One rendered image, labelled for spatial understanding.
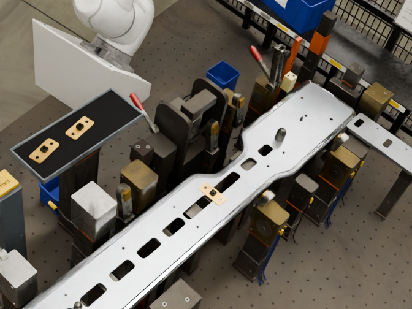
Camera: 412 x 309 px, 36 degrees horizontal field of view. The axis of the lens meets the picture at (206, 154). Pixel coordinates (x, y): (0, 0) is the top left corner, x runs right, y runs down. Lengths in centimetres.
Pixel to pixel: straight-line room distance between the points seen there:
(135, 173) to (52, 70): 74
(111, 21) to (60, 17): 179
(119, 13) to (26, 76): 148
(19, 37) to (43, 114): 141
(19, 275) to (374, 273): 122
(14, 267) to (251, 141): 86
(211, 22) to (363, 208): 111
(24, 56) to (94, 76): 148
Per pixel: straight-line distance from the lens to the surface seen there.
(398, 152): 227
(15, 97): 351
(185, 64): 273
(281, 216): 189
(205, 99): 191
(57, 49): 236
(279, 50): 211
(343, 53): 249
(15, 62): 369
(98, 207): 173
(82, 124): 182
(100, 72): 225
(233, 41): 290
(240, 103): 208
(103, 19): 218
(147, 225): 184
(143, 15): 237
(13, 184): 171
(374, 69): 248
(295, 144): 213
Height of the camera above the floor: 254
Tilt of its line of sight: 50 degrees down
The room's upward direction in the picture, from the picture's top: 15 degrees clockwise
